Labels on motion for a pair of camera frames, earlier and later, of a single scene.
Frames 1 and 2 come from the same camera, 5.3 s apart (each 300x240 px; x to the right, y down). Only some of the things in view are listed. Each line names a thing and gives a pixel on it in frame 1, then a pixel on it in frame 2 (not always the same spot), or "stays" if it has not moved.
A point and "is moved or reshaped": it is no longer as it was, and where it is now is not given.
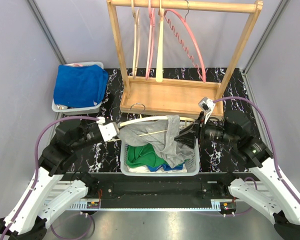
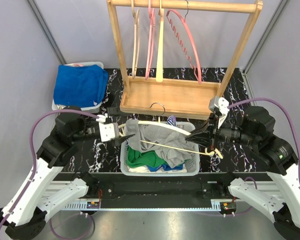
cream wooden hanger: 159,75 stays
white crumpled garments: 140,168 stays
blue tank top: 164,167 stays
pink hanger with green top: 202,77 is moved or reshaped
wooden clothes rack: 176,95 stays
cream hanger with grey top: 153,131 is moved or reshaped
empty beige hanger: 136,36 stays
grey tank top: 159,135 is moved or reshaped
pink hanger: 150,40 stays
